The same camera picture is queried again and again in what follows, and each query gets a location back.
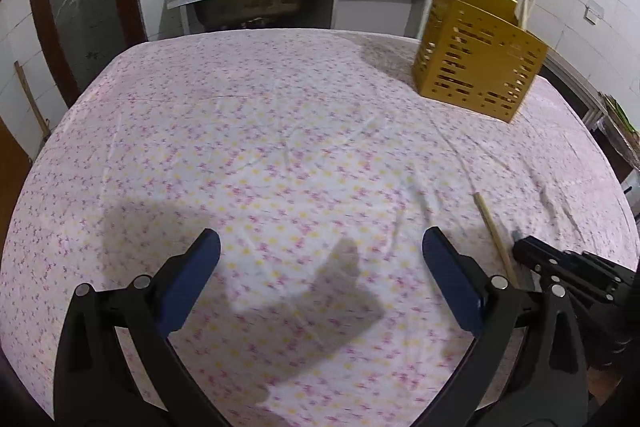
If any wooden chopstick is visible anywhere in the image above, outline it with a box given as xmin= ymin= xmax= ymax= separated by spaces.
xmin=473 ymin=192 xmax=520 ymax=288
xmin=515 ymin=0 xmax=537 ymax=30
xmin=518 ymin=0 xmax=528 ymax=31

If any kitchen counter with sink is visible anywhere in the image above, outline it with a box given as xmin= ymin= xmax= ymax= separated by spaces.
xmin=167 ymin=0 xmax=432 ymax=38

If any yellow perforated utensil holder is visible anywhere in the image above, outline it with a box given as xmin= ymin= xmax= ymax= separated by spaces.
xmin=411 ymin=0 xmax=548 ymax=122

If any floral pink tablecloth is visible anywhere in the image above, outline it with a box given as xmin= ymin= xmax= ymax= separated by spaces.
xmin=1 ymin=29 xmax=639 ymax=426

